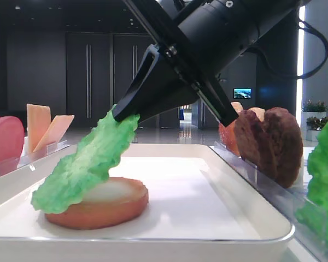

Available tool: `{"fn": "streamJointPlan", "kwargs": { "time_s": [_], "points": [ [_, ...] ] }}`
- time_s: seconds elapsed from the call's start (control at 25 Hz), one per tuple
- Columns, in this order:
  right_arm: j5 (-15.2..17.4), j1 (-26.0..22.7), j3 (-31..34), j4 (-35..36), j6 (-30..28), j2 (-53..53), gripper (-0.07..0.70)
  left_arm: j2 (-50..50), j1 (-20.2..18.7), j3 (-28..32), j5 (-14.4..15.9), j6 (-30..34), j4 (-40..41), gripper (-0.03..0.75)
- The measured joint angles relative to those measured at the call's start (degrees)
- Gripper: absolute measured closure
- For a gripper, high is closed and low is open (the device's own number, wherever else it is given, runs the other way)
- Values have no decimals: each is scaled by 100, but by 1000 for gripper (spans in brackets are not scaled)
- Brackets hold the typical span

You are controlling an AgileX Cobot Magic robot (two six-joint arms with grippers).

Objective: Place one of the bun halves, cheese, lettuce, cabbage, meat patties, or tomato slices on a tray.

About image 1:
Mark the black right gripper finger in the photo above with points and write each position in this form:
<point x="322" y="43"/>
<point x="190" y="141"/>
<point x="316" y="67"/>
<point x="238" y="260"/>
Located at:
<point x="201" y="85"/>

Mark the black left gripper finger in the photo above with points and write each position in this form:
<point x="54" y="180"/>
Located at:
<point x="143" y="95"/>

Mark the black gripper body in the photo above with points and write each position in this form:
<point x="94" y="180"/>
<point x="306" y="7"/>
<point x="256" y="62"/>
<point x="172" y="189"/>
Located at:
<point x="192" y="45"/>

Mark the green lettuce leaf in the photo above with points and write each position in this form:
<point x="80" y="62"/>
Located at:
<point x="78" y="173"/>
<point x="314" y="213"/>

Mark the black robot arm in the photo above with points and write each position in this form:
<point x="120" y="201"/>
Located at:
<point x="191" y="46"/>

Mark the far bread bun slice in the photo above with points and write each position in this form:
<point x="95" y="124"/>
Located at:
<point x="237" y="107"/>

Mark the bread bun slice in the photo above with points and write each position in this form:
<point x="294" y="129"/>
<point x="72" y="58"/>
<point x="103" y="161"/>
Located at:
<point x="237" y="107"/>
<point x="227" y="134"/>

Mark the near bread bun slice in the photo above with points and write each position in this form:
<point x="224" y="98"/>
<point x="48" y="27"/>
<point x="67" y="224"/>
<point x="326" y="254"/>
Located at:
<point x="227" y="134"/>

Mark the far brown meat patty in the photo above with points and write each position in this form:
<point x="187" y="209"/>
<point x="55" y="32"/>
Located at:
<point x="254" y="143"/>

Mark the right cheese slice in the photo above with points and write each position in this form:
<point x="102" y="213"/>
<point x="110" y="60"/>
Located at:
<point x="56" y="131"/>

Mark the cheese slice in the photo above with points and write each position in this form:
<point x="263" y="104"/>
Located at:
<point x="56" y="131"/>
<point x="38" y="121"/>

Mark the left cheese slice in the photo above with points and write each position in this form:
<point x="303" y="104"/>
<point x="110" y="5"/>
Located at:
<point x="38" y="121"/>

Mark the right tomato slice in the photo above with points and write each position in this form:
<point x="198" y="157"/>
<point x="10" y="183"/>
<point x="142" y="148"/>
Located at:
<point x="12" y="137"/>

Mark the bun slice on tray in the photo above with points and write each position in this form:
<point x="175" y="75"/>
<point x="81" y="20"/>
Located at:
<point x="117" y="201"/>

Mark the potted plants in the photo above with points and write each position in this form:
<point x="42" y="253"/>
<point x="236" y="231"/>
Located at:
<point x="313" y="119"/>

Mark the white metal tray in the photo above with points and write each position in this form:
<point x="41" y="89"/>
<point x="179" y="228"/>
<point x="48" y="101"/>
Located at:
<point x="161" y="203"/>

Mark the long clear left strip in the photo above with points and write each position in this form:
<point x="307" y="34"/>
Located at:
<point x="13" y="164"/>

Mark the wall display screen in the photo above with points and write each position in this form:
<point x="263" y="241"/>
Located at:
<point x="242" y="93"/>

